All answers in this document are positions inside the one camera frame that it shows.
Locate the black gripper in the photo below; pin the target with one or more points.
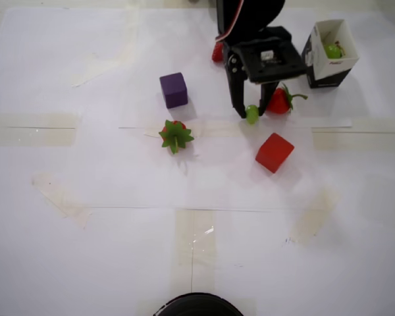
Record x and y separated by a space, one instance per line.
234 86

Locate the green plastic grape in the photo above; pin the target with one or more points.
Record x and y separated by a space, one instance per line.
252 116
331 51

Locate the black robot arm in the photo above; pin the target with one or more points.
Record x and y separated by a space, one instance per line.
256 13

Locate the white and black cardboard box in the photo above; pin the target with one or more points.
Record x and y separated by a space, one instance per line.
326 75

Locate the red strawberry with wide leaves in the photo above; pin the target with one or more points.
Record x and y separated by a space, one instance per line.
279 102

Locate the red strawberry with short stem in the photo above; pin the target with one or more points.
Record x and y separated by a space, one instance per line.
217 54

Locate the red cube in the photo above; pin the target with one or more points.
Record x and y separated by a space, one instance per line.
273 153

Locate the purple cube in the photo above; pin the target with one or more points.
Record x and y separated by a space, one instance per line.
174 90

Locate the red strawberry with curved stem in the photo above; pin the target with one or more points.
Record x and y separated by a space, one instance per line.
177 136

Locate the clear tape strip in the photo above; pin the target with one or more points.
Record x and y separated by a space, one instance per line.
194 250
312 217

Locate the black round ribbed object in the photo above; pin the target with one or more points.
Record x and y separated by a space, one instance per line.
197 306

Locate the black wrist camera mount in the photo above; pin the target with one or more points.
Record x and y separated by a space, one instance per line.
283 70

